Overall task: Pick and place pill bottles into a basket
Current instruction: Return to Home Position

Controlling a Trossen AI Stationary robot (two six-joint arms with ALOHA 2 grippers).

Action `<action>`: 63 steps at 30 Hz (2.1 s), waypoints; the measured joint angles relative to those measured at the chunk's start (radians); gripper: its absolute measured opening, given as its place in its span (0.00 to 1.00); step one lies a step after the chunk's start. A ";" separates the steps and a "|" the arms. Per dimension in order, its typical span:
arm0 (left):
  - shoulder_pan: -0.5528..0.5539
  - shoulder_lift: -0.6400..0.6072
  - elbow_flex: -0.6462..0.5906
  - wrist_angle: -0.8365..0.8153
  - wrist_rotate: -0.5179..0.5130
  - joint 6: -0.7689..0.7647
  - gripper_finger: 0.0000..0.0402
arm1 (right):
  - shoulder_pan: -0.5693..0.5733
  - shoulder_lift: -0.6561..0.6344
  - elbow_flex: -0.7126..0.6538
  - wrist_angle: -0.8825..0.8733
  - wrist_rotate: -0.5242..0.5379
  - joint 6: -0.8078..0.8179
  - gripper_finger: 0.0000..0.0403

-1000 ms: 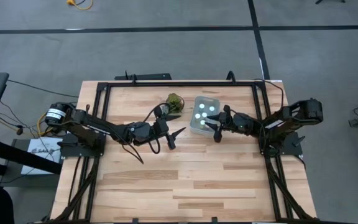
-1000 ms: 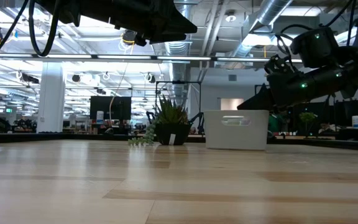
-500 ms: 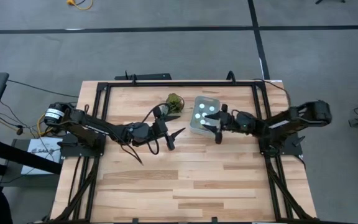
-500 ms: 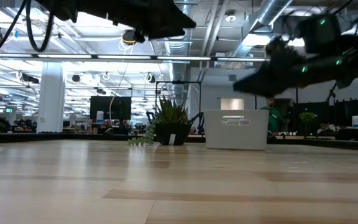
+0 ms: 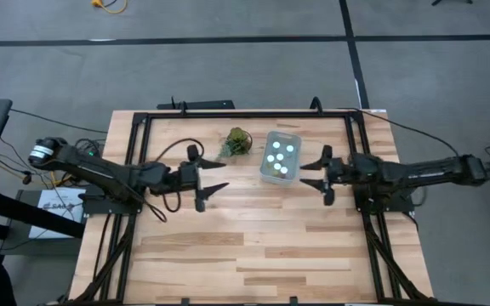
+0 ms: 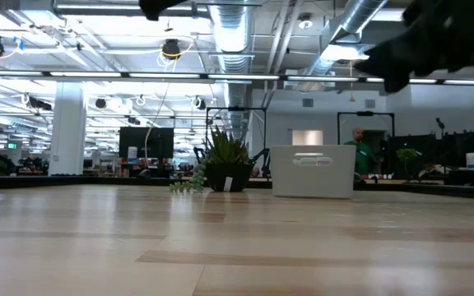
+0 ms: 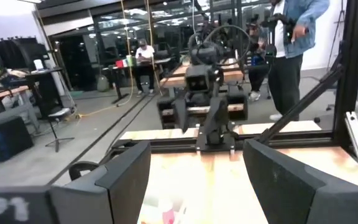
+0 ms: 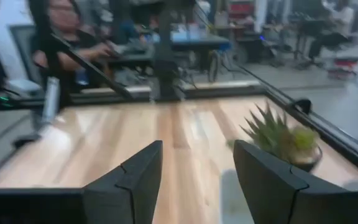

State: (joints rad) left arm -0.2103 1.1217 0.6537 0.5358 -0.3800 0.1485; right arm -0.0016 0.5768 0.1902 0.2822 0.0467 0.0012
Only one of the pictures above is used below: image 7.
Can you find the black tripod stand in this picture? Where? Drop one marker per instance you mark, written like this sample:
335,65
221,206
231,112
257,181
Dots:
56,130

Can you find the black aluminium table frame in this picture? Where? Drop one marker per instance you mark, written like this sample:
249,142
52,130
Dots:
350,62

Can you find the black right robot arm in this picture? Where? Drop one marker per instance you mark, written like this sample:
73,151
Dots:
208,53

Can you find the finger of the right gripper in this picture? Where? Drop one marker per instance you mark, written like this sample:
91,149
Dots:
182,115
217,119

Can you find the black box with blue lights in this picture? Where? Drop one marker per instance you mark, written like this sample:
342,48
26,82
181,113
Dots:
5,140

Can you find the green bag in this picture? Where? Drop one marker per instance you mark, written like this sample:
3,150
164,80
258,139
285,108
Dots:
102,83

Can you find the wooden background table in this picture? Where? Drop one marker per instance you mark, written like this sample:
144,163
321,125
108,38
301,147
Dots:
174,79

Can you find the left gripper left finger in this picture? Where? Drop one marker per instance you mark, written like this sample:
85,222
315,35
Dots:
113,193

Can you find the person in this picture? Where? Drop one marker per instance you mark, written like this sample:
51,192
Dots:
144,59
287,62

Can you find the red white green item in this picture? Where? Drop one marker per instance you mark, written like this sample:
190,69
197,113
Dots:
124,62

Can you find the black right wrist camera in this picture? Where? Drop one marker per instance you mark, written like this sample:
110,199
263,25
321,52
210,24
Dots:
198,79

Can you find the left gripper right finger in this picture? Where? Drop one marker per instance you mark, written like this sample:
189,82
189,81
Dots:
284,193

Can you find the small plant in white pot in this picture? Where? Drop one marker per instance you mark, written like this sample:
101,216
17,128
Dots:
185,59

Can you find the wooden desk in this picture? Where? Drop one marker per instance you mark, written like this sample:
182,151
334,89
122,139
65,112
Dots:
5,96

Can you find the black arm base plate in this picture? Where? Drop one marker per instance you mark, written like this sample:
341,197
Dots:
216,146

